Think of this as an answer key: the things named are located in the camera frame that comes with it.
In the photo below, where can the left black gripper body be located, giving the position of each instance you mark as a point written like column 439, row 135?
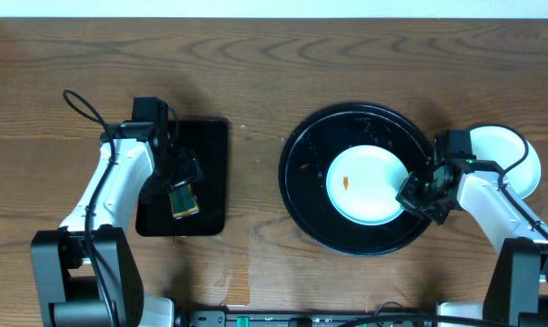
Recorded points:
column 182, row 171

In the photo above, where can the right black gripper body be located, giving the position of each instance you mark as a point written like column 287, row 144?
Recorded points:
column 423, row 197

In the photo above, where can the green yellow sponge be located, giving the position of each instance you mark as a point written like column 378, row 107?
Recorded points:
column 183, row 202

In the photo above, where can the light blue plate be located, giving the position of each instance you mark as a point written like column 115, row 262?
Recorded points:
column 362, row 183
column 499, row 144

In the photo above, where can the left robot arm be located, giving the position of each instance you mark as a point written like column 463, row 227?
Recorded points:
column 85, row 273

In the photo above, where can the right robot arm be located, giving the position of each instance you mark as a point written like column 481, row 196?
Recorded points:
column 458, row 180

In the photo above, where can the black rectangular tray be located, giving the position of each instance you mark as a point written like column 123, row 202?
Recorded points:
column 209, row 140

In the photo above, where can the black round tray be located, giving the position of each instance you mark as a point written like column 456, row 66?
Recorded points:
column 316, row 141

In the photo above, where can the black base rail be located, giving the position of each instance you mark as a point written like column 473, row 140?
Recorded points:
column 220, row 318

